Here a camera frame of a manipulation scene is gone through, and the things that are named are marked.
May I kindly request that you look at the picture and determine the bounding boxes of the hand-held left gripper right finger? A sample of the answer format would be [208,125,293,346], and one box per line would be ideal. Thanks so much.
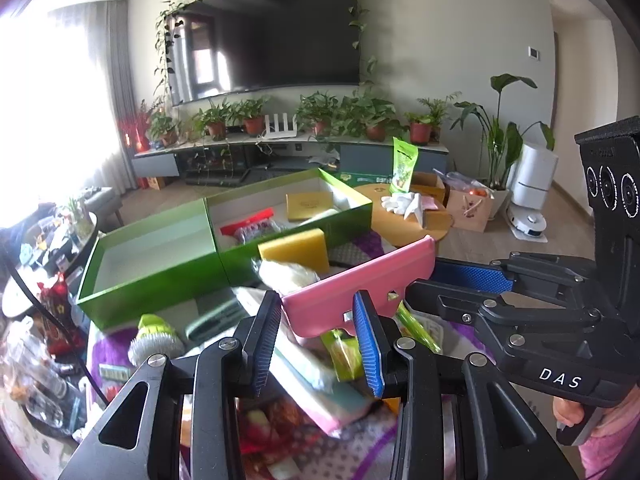
[352,290,576,480]

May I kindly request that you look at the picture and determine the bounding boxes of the red snack packet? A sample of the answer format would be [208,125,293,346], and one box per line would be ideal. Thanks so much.
[220,210,279,247]

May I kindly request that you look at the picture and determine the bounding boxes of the large-leaf floor plant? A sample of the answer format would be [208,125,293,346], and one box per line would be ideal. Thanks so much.
[450,74,556,207]

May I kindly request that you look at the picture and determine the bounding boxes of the white triangular stand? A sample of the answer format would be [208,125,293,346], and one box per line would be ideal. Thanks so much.
[404,195,427,229]

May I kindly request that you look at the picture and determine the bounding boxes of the white robot vacuum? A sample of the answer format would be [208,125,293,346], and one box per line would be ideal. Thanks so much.
[505,205,554,241]

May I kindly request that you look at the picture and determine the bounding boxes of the green cardboard box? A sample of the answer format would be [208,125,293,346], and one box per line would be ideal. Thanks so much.
[205,167,374,284]
[76,199,231,332]

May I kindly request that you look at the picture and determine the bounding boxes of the wall-mounted television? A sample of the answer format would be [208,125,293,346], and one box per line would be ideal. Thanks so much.
[165,0,361,107]

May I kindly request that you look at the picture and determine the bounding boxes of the round wooden side table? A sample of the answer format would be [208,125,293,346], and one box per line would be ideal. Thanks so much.
[352,183,454,249]

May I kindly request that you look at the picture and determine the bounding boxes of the pastel cloth pack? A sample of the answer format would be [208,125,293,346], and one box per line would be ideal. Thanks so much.
[239,287,383,436]

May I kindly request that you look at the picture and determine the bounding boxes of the brown cardboard box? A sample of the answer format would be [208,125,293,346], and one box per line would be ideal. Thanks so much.
[410,172,447,206]

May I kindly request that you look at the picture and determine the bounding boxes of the person's right hand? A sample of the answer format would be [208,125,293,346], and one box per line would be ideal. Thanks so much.
[552,396,585,430]

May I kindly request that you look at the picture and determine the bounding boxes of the green snack pouch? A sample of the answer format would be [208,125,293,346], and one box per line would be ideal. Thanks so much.
[389,137,420,196]

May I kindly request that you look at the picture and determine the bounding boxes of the potted fern plant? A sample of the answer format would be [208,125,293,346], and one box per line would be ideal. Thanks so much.
[402,92,461,146]

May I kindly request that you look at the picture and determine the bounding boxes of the lime green packet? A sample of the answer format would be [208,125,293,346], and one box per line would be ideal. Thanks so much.
[320,330,366,384]

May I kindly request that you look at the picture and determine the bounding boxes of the grey curtain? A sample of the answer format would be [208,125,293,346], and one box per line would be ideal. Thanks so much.
[87,0,139,192]

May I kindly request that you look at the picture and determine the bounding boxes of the white vacuum dock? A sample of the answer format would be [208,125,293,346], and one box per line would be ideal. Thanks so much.
[510,142,560,211]

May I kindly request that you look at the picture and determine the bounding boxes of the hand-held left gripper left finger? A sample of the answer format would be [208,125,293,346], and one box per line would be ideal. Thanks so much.
[59,303,283,480]

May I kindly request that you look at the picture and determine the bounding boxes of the brown paper bag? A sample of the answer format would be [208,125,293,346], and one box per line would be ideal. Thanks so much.
[446,185,496,234]

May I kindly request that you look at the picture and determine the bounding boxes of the gold square box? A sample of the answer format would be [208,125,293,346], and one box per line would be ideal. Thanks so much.
[285,191,335,222]

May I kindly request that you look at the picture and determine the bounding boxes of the large bushy potted plant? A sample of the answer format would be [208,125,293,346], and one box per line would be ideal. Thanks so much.
[335,91,406,142]

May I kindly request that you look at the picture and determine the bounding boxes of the green white brush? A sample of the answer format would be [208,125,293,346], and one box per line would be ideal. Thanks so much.
[127,314,184,367]

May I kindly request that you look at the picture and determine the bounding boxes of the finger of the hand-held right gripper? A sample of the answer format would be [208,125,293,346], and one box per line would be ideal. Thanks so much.
[429,252,603,312]
[406,281,601,357]

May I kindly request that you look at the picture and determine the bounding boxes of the red flower arrangement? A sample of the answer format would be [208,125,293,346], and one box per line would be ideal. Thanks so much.
[117,102,151,154]

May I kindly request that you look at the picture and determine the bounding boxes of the yellow cardboard box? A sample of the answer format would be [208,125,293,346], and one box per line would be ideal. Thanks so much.
[422,209,454,234]

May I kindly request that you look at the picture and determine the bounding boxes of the clear bag of cotton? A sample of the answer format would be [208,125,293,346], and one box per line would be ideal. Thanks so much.
[257,259,321,294]

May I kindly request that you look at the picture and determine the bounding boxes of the small spider plant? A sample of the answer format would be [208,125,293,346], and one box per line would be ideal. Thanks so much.
[65,197,89,231]

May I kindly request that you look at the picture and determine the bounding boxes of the white router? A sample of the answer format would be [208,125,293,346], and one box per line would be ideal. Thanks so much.
[263,113,300,139]

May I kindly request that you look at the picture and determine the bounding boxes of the green printed carton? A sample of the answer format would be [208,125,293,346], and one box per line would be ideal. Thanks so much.
[340,172,396,186]

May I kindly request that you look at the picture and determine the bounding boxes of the red gift bag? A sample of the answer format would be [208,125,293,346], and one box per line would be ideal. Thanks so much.
[37,280,72,357]

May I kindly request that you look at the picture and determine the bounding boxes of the white gloves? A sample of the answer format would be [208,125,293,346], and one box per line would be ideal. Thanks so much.
[381,192,416,214]

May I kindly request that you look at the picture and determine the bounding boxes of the black cable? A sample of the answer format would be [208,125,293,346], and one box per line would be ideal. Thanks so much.
[0,250,109,407]

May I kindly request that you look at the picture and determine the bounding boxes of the red printed packet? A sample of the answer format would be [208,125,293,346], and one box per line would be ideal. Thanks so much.
[240,400,322,462]

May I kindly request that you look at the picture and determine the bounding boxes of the oval coffee table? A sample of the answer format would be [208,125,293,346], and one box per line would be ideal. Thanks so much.
[0,212,100,319]

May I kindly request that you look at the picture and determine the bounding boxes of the large pink clip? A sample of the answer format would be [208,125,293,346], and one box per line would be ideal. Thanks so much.
[281,236,437,341]

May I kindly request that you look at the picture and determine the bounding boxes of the potted green plant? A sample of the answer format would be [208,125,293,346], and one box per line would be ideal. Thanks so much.
[295,91,339,137]
[227,96,271,136]
[192,100,231,142]
[147,110,181,149]

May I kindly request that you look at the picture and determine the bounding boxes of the yellow sponge block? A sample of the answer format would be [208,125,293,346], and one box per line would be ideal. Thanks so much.
[257,227,331,275]

